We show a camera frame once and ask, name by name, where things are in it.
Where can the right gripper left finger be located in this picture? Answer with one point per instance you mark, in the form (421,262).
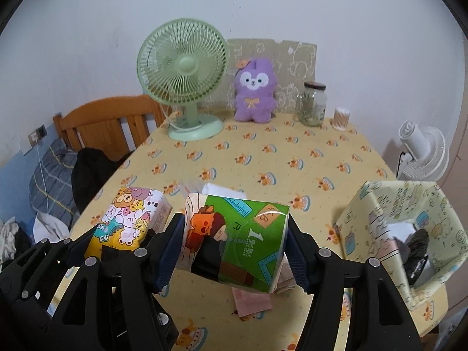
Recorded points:
(134,318)

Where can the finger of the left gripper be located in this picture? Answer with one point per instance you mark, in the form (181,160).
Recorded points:
(153,241)

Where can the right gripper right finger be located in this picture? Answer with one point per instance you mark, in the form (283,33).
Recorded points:
(361,292)

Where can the colourful cartoon tissue pack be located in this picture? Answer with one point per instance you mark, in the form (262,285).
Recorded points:
(133,212)

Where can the green tissue pack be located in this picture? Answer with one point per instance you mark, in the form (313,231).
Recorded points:
(234,241)

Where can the pink packet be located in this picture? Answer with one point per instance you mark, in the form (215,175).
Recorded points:
(248,303)

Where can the black item in box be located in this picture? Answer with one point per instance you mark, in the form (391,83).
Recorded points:
(418,255)

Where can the plaid pillow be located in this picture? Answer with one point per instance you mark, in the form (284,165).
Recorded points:
(50,189)

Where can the cartoon fabric storage box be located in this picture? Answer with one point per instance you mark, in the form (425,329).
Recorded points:
(364,230)

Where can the black garment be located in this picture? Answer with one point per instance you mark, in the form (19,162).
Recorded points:
(90,172)

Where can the yellow patterned tablecloth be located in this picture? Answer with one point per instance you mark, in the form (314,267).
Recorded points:
(315,171)

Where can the white standing fan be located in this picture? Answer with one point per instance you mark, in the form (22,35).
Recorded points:
(426,154)

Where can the purple plush bunny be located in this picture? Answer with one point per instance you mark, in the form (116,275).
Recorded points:
(254,83)

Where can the green desk fan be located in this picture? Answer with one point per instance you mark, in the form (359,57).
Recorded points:
(180,64)

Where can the cotton swab container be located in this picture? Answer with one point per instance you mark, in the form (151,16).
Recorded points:
(341,119)

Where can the glass jar dark lid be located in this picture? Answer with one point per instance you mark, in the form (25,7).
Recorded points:
(311,104)

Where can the olive cartoon board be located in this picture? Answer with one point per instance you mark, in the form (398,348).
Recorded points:
(294,63)

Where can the wall socket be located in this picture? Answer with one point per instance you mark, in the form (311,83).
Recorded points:
(37,135)

